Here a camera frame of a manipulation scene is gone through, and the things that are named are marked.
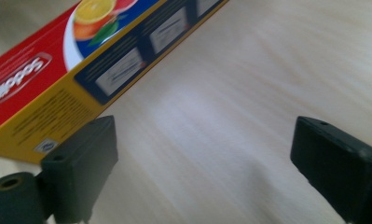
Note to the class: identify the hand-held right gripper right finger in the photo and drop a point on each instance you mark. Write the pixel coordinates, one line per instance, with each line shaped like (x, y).
(339, 165)

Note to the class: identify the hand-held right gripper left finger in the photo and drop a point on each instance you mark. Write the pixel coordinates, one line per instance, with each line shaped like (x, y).
(81, 174)

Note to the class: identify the red and yellow long box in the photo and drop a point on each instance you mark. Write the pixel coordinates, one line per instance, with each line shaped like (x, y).
(44, 93)

